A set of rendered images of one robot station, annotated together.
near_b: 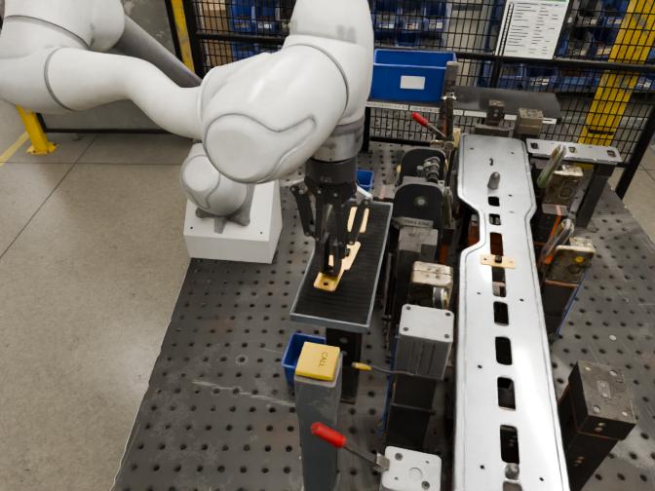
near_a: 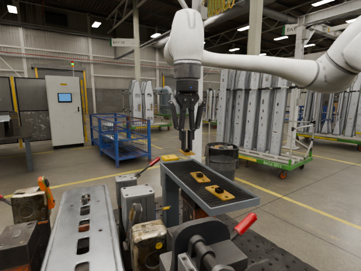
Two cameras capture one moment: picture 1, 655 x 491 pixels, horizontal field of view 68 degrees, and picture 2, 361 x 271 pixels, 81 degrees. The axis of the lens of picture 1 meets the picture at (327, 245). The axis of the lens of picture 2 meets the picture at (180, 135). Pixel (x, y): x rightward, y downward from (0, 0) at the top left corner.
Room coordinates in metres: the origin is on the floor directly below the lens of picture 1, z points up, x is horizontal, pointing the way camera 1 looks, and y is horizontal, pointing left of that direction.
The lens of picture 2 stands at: (1.21, -0.44, 1.40)
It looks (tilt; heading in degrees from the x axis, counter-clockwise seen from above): 10 degrees down; 145
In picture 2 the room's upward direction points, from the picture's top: straight up
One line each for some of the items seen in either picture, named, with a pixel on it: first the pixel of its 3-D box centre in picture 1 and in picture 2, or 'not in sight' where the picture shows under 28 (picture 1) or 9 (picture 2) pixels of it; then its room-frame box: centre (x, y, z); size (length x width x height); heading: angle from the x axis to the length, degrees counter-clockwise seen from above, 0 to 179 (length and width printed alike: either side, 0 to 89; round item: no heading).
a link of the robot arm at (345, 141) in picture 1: (331, 132); (187, 71); (0.62, -0.01, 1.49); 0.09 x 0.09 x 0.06
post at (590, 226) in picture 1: (593, 193); not in sight; (1.41, -0.92, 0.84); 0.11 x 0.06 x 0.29; 78
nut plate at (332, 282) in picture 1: (330, 271); (186, 150); (0.62, -0.01, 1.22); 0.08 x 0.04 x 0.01; 162
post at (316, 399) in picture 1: (319, 434); (170, 209); (0.48, 0.02, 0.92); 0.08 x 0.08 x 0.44; 78
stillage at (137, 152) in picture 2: not in sight; (123, 138); (-3.56, 1.28, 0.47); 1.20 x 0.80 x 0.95; 1
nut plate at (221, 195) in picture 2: (358, 217); (219, 190); (0.84, -0.07, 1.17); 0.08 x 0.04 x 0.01; 170
